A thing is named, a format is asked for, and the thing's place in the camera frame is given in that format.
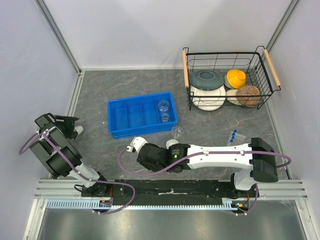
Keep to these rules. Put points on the small glass bottle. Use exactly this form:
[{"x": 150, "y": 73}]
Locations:
[{"x": 165, "y": 117}]

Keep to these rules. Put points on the round glass flask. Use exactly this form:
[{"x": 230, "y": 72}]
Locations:
[{"x": 163, "y": 106}]

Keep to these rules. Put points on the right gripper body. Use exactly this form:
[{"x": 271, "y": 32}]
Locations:
[{"x": 155, "y": 168}]

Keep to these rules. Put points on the white ceramic plate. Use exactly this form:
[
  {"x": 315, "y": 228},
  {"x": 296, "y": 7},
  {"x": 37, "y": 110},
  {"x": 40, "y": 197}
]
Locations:
[{"x": 208, "y": 100}]

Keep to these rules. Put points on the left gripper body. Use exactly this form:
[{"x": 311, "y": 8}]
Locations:
[{"x": 68, "y": 127}]

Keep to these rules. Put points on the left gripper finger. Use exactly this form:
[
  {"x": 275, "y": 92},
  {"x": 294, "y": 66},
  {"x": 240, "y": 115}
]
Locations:
[
  {"x": 72, "y": 133},
  {"x": 61, "y": 118}
]

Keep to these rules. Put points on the speckled white bowl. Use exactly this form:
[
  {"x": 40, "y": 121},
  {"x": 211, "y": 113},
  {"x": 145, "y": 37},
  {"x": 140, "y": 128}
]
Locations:
[{"x": 231, "y": 96}]

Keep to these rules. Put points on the clear acrylic tube rack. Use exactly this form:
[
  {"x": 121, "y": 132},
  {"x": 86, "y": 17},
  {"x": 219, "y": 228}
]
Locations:
[{"x": 238, "y": 140}]

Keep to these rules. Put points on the black wire basket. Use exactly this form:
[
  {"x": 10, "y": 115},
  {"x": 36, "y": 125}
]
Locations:
[{"x": 257, "y": 65}]

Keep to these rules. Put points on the brown clay cup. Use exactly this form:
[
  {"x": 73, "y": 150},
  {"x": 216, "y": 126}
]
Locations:
[{"x": 248, "y": 96}]

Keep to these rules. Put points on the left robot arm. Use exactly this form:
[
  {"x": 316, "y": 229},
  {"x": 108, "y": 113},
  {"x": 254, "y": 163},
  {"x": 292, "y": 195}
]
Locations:
[{"x": 61, "y": 159}]

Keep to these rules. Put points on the yellow ribbed bowl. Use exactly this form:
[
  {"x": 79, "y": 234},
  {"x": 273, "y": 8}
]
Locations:
[{"x": 235, "y": 79}]

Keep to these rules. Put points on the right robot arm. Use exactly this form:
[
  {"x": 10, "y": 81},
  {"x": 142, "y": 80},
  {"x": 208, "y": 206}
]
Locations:
[{"x": 255, "y": 160}]

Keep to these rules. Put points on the small white crucible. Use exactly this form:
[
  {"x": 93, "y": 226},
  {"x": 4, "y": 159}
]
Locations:
[{"x": 78, "y": 129}]

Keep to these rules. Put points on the small glass beaker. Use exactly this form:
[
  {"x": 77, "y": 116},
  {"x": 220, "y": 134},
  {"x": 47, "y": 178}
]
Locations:
[{"x": 176, "y": 132}]

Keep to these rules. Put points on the dark teal ceramic bowl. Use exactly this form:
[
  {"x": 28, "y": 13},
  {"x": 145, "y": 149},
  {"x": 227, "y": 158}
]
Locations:
[{"x": 206, "y": 79}]

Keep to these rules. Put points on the blue plastic divided bin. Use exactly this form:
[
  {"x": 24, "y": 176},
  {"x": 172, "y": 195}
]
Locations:
[{"x": 139, "y": 115}]

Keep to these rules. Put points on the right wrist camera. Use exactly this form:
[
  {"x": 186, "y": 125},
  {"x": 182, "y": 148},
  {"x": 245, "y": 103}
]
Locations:
[{"x": 136, "y": 144}]

